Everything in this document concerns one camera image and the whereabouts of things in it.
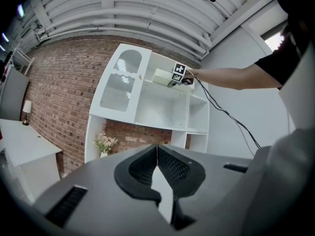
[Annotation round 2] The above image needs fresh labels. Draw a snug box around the person's black shirt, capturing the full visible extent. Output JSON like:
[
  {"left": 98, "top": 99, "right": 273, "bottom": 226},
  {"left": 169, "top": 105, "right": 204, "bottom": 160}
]
[{"left": 254, "top": 0, "right": 315, "bottom": 89}]

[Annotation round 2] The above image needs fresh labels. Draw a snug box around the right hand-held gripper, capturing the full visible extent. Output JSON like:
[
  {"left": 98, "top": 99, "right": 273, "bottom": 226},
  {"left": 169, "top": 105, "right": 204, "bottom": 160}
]
[{"left": 166, "top": 62, "right": 195, "bottom": 87}]

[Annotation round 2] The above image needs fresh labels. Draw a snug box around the pink flower bouquet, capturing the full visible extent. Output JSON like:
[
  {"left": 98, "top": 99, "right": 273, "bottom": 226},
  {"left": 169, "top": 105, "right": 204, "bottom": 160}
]
[{"left": 94, "top": 132, "right": 118, "bottom": 154}]

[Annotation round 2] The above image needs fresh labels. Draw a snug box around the person's right forearm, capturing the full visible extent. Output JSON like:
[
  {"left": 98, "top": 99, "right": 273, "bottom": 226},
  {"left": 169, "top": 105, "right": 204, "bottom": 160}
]
[{"left": 186, "top": 65, "right": 283, "bottom": 91}]

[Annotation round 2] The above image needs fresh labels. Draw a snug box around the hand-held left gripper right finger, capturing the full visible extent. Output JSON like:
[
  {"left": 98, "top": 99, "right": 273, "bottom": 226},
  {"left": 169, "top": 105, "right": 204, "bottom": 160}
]
[{"left": 157, "top": 144, "right": 206, "bottom": 231}]

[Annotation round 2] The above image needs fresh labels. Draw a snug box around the window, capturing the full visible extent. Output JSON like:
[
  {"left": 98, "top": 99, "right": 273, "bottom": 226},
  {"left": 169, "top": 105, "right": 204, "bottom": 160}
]
[{"left": 260, "top": 29, "right": 287, "bottom": 53}]

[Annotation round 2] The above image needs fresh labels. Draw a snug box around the white side cabinet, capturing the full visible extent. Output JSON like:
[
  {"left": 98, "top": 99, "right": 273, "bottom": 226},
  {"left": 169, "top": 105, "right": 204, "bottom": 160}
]
[{"left": 0, "top": 118, "right": 63, "bottom": 204}]

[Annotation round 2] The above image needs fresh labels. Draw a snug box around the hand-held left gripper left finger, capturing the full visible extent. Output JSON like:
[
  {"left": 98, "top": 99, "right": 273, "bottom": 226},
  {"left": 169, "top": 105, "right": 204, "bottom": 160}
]
[{"left": 114, "top": 144, "right": 162, "bottom": 206}]

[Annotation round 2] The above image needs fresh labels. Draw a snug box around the cream object box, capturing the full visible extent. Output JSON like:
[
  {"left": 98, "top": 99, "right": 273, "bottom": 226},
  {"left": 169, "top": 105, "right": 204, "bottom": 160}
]
[{"left": 150, "top": 67, "right": 195, "bottom": 92}]

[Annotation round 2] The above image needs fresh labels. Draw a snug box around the grey board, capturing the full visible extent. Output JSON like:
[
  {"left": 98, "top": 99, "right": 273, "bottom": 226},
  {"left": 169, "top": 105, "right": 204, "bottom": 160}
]
[{"left": 0, "top": 68, "right": 31, "bottom": 121}]

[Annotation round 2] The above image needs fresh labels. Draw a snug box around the black cable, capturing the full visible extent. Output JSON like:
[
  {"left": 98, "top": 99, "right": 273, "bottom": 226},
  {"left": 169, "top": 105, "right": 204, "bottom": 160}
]
[
  {"left": 196, "top": 79, "right": 259, "bottom": 149},
  {"left": 194, "top": 73, "right": 261, "bottom": 149}
]

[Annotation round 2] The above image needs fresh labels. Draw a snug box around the white shelf cabinet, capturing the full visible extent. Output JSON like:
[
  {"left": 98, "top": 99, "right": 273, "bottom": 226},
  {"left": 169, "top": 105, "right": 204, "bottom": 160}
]
[{"left": 84, "top": 42, "right": 210, "bottom": 164}]

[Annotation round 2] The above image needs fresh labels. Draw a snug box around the white clothes rack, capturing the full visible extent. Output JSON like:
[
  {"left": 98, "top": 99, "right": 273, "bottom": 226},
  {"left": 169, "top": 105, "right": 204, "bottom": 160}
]
[{"left": 9, "top": 44, "right": 35, "bottom": 76}]

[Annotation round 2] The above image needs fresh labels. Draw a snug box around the white table lamp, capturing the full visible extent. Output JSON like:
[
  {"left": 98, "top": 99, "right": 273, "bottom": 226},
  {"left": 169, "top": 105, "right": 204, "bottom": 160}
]
[{"left": 21, "top": 100, "right": 33, "bottom": 126}]

